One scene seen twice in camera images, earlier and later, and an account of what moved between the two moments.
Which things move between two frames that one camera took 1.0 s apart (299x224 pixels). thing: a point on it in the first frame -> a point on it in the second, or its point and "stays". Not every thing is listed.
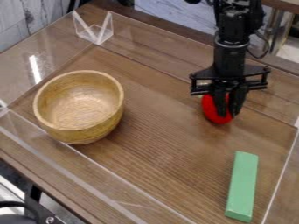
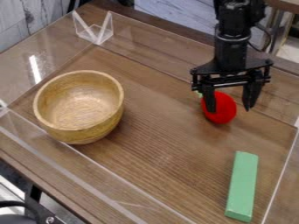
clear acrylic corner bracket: [93, 33] stays
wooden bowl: [79, 105] stays
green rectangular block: [242, 186] stays
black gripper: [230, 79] -> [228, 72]
